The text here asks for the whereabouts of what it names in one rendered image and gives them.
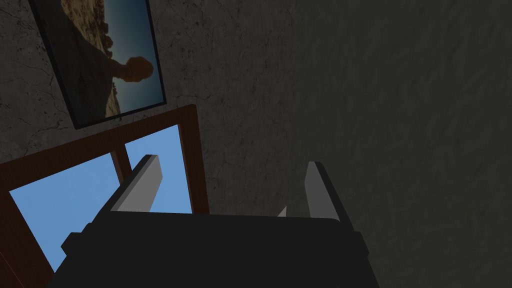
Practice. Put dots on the framed landscape picture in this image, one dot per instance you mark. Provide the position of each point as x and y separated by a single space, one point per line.
100 60

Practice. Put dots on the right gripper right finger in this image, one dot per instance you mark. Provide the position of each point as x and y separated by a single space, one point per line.
318 196

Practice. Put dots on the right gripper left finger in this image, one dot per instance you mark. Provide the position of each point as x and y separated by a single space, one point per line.
140 188

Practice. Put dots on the brown framed window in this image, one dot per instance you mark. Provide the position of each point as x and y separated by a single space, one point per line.
68 196

